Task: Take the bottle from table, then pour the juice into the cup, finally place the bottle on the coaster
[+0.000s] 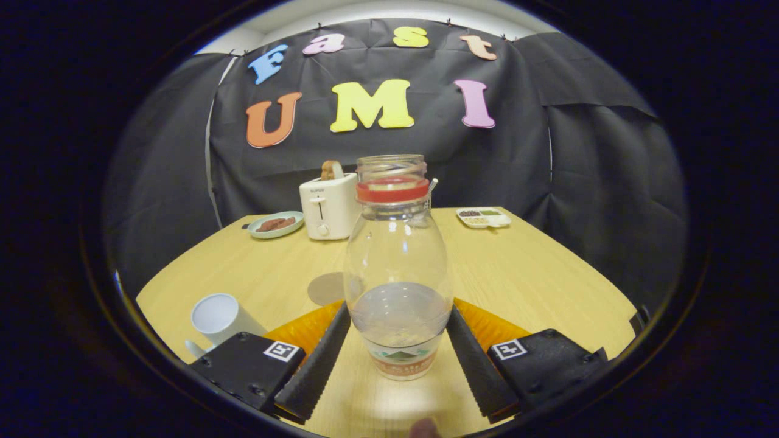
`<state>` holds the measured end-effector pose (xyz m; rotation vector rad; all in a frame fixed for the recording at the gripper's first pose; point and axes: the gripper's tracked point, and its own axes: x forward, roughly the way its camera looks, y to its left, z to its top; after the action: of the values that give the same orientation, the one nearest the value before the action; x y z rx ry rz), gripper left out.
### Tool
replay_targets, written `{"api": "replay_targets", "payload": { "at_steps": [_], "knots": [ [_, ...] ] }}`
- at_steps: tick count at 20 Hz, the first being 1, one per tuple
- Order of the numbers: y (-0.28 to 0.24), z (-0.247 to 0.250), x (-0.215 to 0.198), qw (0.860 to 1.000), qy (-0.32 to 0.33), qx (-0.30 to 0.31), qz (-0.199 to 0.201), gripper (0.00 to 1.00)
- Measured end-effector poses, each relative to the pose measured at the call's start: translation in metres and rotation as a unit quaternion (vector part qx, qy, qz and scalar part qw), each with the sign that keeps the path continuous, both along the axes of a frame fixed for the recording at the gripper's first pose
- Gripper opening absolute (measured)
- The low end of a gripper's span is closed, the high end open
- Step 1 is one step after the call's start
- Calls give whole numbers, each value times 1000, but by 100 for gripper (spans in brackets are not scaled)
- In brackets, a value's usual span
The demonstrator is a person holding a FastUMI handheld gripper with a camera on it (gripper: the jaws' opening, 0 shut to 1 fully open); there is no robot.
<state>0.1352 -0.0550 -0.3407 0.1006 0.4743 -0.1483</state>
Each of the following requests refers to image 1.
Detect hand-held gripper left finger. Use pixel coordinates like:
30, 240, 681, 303
187, 300, 352, 425

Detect wooden table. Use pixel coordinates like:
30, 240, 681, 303
135, 207, 638, 438

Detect pale green plate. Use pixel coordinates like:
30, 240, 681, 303
247, 210, 305, 240

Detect brown round coaster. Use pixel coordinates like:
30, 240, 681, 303
307, 271, 348, 307

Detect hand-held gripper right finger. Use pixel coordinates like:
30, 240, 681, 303
446, 297, 609, 425

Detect white divided seed dish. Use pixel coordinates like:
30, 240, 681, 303
456, 208, 512, 229

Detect white cup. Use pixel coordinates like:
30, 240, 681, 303
184, 293, 268, 360

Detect clear plastic juice bottle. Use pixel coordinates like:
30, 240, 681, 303
343, 154, 455, 381

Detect white toaster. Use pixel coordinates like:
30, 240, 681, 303
299, 173, 361, 241

